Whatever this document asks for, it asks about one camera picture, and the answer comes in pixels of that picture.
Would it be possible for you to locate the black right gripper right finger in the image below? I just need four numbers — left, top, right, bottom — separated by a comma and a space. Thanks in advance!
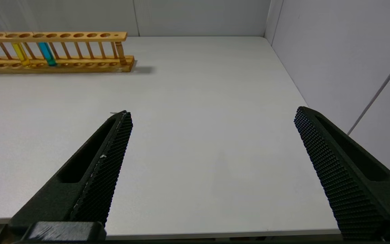
294, 106, 390, 244

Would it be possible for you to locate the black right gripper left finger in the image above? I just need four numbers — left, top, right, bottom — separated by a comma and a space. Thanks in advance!
0, 110, 134, 244

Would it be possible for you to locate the wooden test tube rack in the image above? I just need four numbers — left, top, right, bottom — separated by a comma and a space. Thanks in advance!
0, 32, 135, 74

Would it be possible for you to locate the teal pigment glass test tube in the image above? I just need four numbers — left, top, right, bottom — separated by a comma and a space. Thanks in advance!
15, 0, 57, 67

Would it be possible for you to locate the yellow pigment glass test tube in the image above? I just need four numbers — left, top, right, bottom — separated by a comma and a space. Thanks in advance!
0, 0, 31, 66

